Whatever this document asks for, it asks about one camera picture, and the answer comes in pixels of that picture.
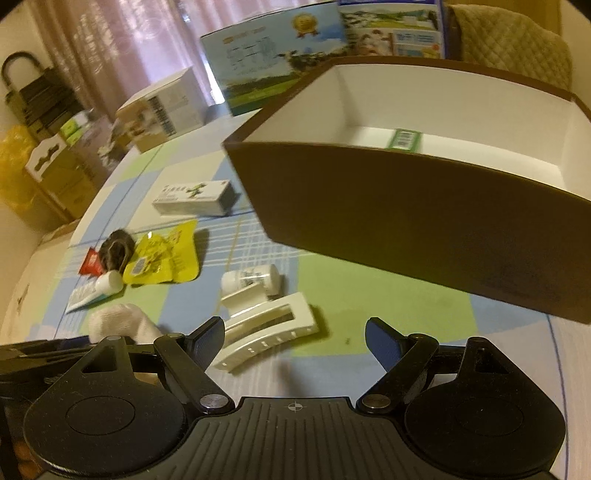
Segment white plastic hair claw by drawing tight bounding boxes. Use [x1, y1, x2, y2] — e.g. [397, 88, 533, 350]
[212, 292, 320, 372]

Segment white sock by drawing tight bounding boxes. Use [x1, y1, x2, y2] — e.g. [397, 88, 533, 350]
[88, 304, 162, 344]

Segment yellow snack pouch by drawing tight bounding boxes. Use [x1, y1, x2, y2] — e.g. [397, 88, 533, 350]
[122, 220, 200, 286]

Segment white cream tube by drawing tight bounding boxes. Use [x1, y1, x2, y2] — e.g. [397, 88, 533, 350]
[65, 270, 124, 314]

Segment white pill bottle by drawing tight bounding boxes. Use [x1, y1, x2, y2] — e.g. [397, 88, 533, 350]
[221, 264, 281, 297]

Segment red candy packet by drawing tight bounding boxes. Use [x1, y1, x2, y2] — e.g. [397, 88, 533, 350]
[78, 248, 105, 277]

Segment dark brown hair scrunchie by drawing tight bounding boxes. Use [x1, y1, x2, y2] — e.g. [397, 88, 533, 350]
[98, 229, 135, 274]

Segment white ointment box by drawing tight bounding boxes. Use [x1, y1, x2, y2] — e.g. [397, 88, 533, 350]
[152, 180, 238, 217]

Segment green white medicine box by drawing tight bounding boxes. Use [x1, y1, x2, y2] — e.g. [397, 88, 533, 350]
[386, 129, 423, 153]

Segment brown cardboard storage box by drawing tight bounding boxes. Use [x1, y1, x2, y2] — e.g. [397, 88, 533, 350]
[223, 57, 590, 323]

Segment brown cardboard hanger box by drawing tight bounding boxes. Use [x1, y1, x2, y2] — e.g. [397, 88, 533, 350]
[24, 134, 107, 220]

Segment yellow plastic bag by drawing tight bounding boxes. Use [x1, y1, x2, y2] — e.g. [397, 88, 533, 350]
[1, 125, 39, 224]

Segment white beige product box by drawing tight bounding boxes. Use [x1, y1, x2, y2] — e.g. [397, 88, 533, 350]
[116, 68, 208, 153]

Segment green tissue packs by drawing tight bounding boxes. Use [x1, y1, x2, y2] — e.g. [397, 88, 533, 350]
[59, 110, 92, 146]

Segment black folding cart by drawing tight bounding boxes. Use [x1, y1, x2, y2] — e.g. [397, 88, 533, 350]
[1, 51, 84, 143]

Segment light blue milk carton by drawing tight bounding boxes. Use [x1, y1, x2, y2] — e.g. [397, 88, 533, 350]
[201, 2, 348, 116]

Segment pink curtain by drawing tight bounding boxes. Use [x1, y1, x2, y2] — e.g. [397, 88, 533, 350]
[27, 1, 336, 117]

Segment dark blue milk carton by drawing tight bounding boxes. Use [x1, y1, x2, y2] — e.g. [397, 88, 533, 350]
[338, 1, 446, 59]

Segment quilted beige chair cover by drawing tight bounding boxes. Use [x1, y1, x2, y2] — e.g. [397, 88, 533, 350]
[446, 4, 573, 90]

